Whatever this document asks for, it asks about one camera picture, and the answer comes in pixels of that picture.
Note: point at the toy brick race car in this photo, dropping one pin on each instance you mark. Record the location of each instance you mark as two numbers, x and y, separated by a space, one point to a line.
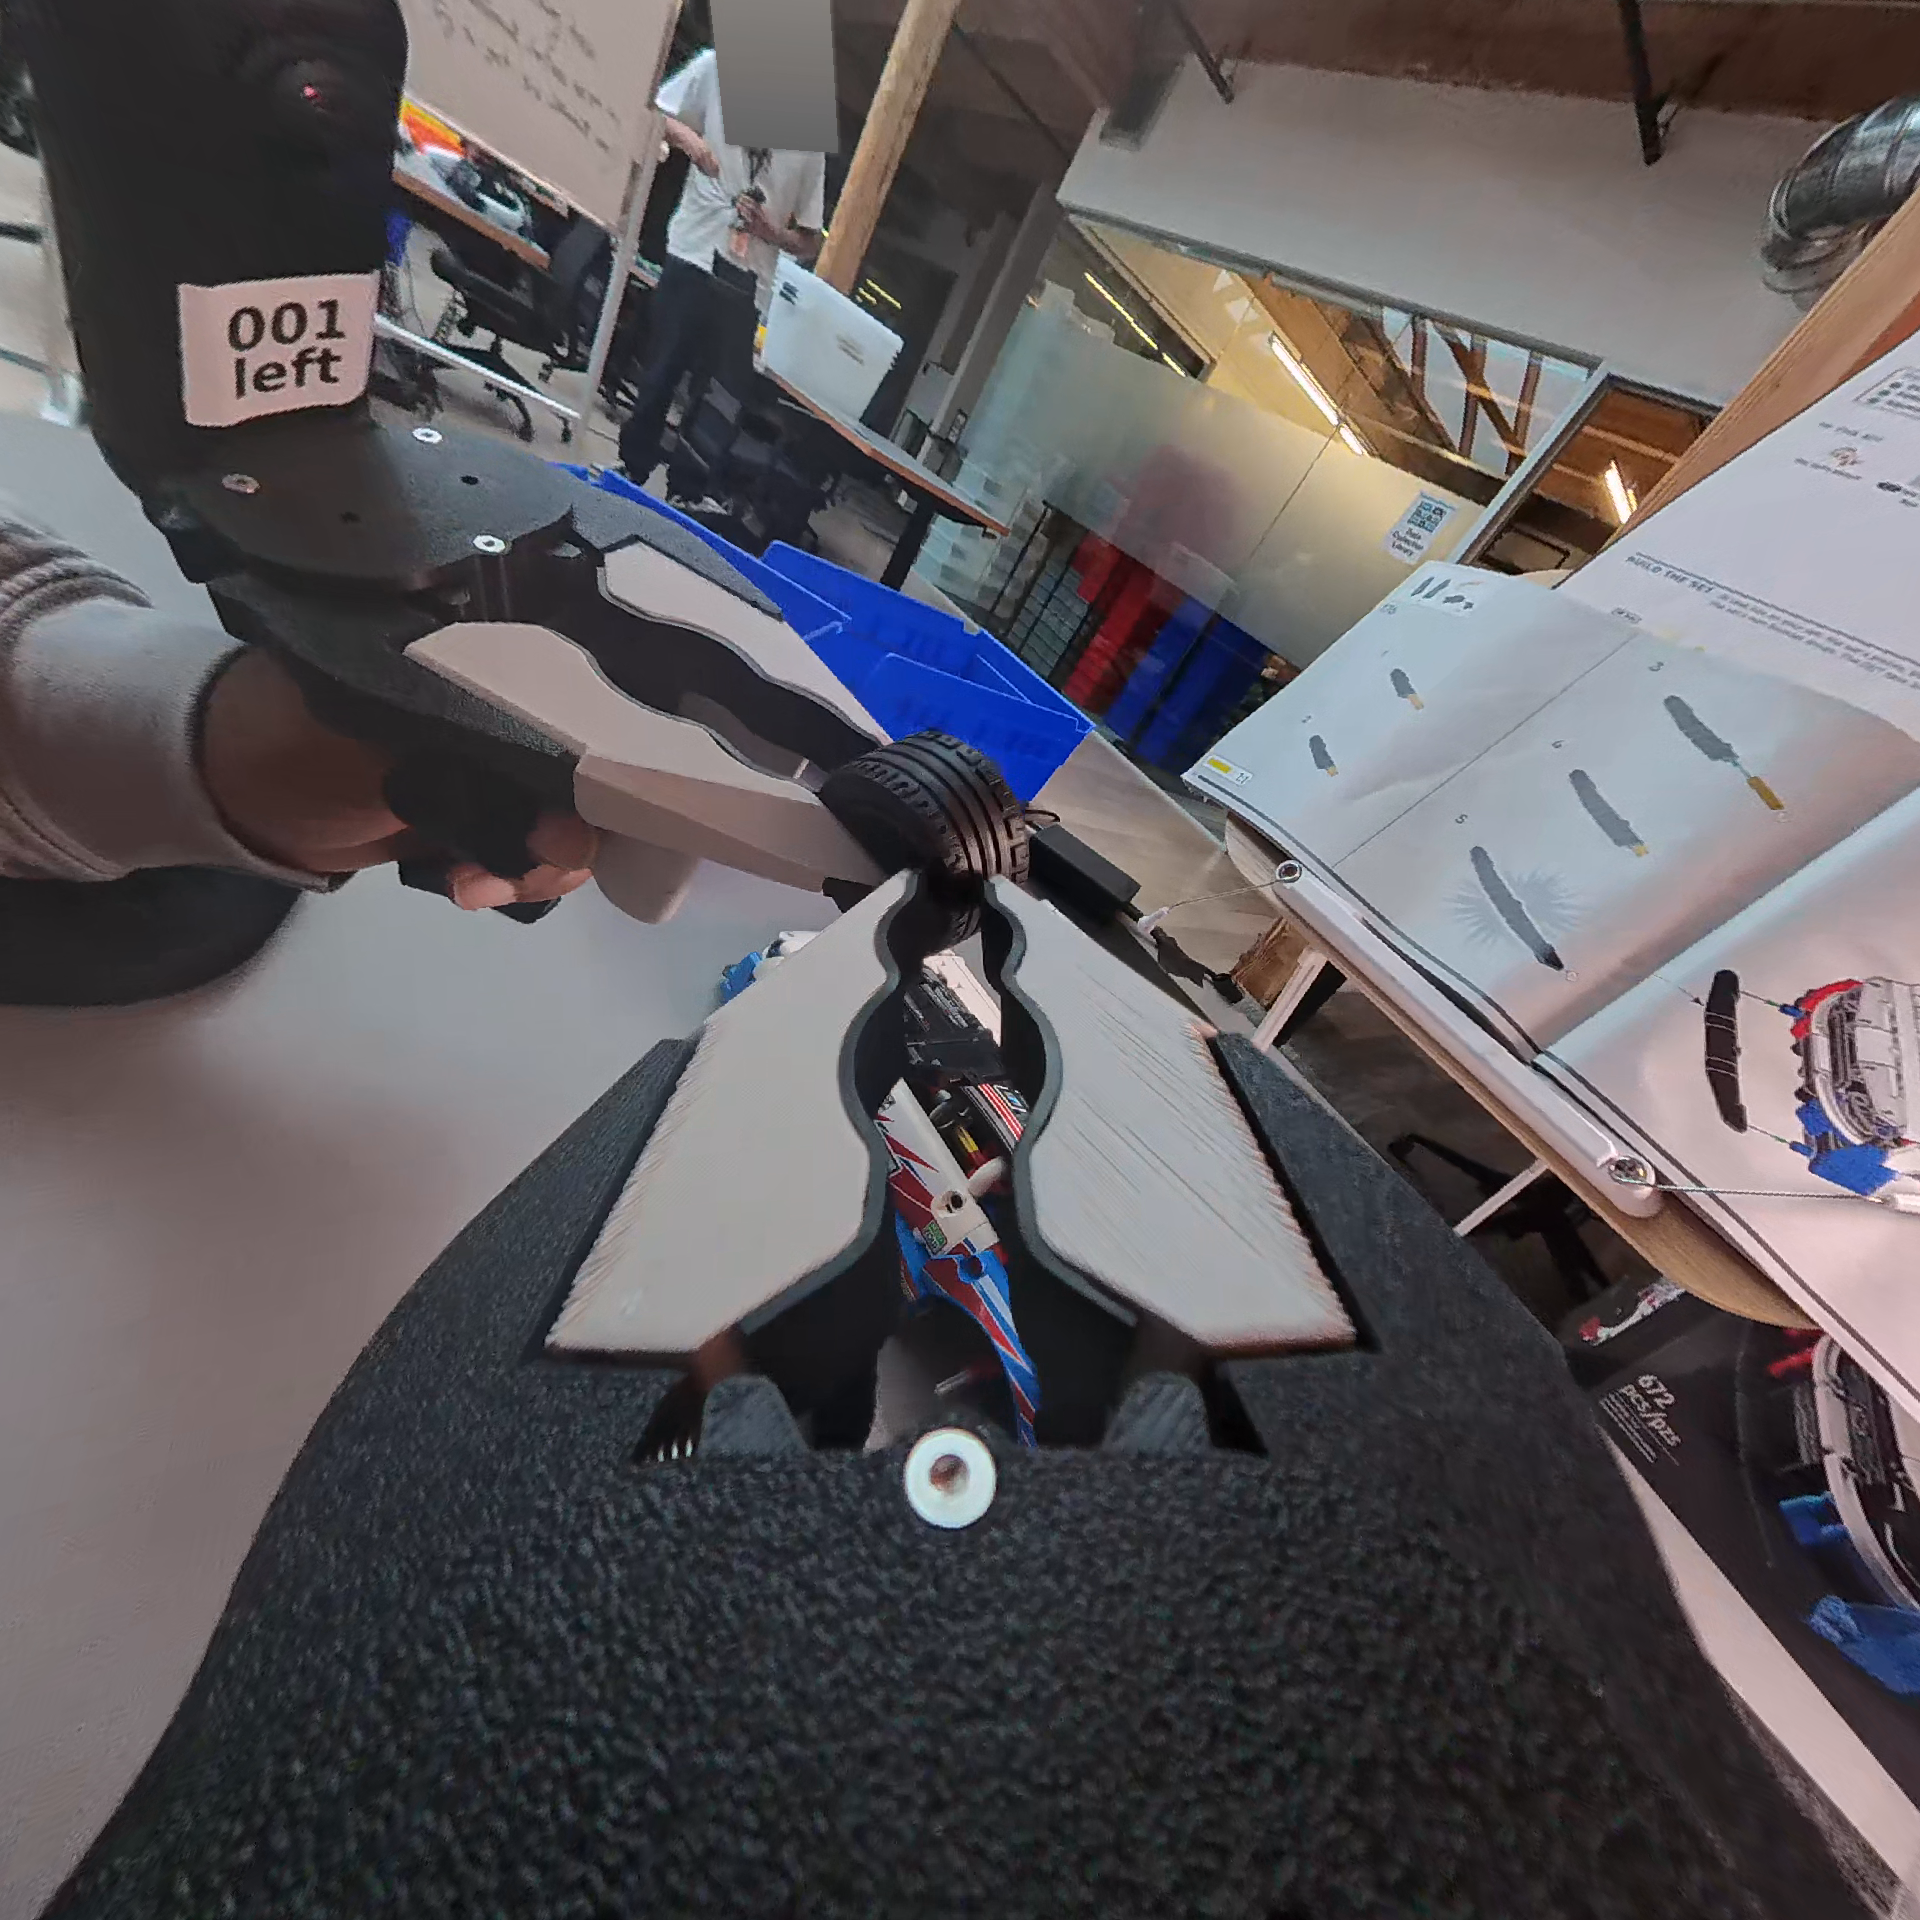
960 1243

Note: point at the white box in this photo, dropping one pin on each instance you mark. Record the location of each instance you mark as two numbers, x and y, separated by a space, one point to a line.
833 338

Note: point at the toy car box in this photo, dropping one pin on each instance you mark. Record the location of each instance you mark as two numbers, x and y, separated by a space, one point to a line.
1694 1441

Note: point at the open instruction booklet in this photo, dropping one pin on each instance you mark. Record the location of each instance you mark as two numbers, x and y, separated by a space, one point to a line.
1501 750

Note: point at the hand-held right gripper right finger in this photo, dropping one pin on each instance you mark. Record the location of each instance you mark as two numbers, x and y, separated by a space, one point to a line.
1171 1185

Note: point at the whiteboard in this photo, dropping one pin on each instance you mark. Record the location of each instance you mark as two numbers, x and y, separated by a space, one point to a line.
541 90

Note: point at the wood-edged background table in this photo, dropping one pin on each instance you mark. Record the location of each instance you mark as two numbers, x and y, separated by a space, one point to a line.
902 458

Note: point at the black office chair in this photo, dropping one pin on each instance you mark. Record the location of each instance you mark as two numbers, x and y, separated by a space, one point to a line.
524 299

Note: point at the black toy car tire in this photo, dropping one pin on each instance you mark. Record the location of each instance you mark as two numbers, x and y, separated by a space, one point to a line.
931 810

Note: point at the blue plastic bin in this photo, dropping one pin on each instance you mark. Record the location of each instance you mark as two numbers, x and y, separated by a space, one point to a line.
705 546
960 690

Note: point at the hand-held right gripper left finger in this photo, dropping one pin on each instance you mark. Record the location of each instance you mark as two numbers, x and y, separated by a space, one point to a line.
705 1185

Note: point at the person's left hand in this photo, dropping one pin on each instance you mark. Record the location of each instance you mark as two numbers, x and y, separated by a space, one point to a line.
300 795

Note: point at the white book stand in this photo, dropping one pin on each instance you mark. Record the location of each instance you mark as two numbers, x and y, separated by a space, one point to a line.
1440 1019

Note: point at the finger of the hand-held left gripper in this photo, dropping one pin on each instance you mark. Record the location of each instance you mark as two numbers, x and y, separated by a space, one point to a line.
676 795
721 628

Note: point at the black power adapter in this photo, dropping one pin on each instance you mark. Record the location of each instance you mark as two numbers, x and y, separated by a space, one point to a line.
1089 862

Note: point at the person's left forearm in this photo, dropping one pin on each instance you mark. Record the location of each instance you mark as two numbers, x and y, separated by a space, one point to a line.
91 720

